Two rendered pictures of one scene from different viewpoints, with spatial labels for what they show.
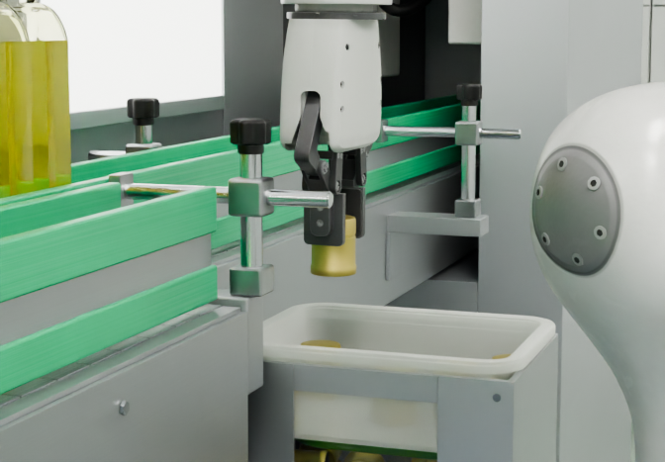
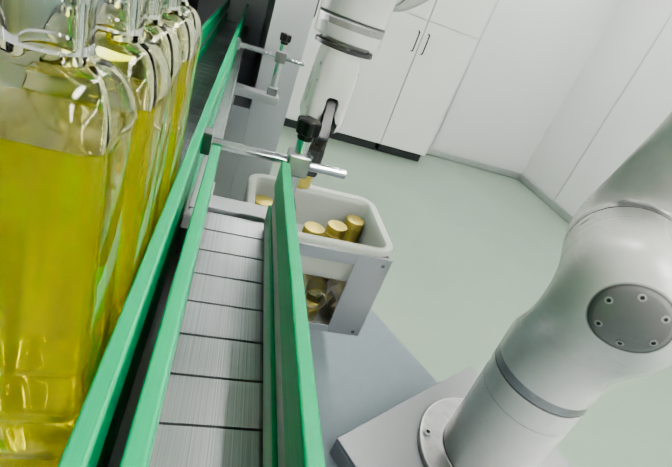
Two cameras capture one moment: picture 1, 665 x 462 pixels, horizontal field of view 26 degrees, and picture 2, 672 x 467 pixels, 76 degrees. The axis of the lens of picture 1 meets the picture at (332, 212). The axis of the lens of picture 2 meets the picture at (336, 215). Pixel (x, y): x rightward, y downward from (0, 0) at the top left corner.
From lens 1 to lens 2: 0.67 m
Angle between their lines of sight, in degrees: 40
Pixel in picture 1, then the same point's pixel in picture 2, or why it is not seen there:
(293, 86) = (323, 93)
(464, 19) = not seen: outside the picture
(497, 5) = not seen: outside the picture
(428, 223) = (254, 94)
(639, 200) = not seen: outside the picture
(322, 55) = (346, 79)
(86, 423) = not seen: hidden behind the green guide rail
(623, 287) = (638, 361)
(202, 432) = not seen: hidden behind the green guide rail
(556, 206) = (625, 317)
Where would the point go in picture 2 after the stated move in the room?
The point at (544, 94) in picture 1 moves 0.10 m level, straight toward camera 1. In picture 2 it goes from (297, 35) to (307, 43)
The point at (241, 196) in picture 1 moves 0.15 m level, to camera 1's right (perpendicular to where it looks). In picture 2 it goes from (296, 165) to (396, 175)
